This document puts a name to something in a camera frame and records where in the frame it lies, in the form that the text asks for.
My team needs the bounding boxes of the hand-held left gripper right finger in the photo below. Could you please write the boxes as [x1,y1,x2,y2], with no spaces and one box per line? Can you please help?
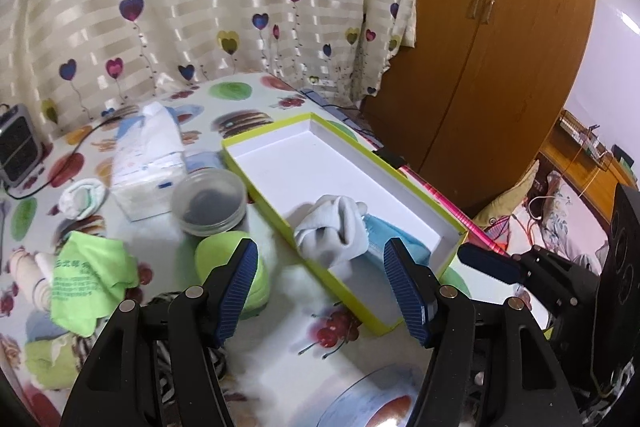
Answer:
[382,237,583,427]

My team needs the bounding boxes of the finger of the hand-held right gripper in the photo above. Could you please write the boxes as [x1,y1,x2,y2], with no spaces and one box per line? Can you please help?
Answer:
[458,242,581,303]

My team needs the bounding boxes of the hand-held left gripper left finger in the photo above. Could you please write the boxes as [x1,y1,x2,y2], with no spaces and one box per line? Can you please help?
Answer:
[60,238,259,427]

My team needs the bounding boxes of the blue face mask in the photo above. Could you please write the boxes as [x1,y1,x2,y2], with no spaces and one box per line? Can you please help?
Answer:
[357,213,432,268]

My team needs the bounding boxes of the large black-white striped sock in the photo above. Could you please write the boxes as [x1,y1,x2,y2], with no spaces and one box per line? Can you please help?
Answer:
[150,291,236,413]

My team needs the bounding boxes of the grey sock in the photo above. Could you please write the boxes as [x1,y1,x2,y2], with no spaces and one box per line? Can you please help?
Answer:
[294,195,371,280]

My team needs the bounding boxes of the yellow-green cardboard box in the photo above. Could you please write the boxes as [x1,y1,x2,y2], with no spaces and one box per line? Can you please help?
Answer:
[221,112,470,337]

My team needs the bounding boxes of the green microfiber cloth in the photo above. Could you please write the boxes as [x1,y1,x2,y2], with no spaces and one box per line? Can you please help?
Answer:
[50,231,140,337]

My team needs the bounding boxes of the white sock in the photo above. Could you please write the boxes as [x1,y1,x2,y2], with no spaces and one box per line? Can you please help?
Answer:
[59,178,108,222]

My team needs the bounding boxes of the green and white towel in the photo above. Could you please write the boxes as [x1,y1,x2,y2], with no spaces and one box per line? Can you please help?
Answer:
[22,309,98,380]

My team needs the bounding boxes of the cream towel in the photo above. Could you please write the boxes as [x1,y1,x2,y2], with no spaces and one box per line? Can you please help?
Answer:
[5,247,56,313]

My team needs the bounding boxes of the green cream jar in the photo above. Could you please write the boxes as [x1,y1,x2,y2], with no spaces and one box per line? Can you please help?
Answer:
[195,231,268,320]

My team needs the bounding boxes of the yellowish pillow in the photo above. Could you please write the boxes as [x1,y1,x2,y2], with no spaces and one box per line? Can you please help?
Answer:
[472,159,541,228]

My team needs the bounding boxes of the glass jar with dark contents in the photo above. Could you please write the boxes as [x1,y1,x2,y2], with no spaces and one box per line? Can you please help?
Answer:
[171,169,248,237]

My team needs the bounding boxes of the floral bed sheet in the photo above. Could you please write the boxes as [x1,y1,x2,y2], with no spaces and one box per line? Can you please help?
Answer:
[487,167,616,278]

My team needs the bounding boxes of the wooden headboard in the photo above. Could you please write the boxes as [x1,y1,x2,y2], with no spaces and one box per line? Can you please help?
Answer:
[537,109,640,228]

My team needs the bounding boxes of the black binder clip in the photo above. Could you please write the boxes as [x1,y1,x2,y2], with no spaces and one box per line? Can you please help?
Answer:
[376,148,407,168]

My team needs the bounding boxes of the white tissue pack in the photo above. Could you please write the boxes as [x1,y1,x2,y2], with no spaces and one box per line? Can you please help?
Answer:
[102,103,188,222]

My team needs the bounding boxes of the wooden wardrobe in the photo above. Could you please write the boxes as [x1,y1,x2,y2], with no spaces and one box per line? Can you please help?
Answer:
[360,0,601,215]

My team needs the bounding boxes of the small grey heater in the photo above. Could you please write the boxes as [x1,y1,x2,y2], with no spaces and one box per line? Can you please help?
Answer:
[0,104,48,188]

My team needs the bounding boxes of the heart print striped curtain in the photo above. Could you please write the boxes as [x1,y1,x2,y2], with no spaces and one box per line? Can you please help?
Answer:
[0,0,433,142]

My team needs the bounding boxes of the thin black cable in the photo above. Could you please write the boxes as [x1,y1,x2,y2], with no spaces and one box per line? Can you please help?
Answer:
[300,88,386,148]

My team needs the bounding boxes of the black heater cable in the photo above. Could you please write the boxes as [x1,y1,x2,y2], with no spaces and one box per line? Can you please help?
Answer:
[5,114,123,200]

